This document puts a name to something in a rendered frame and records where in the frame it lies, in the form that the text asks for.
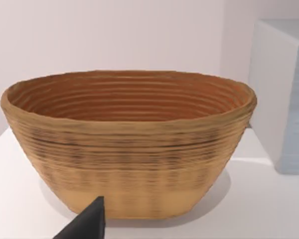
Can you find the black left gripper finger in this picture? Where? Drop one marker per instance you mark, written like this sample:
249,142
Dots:
89,224

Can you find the brown woven basket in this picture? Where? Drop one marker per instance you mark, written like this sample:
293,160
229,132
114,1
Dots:
129,154

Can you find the pale microwave oven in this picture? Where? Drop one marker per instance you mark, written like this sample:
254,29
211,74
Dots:
284,99

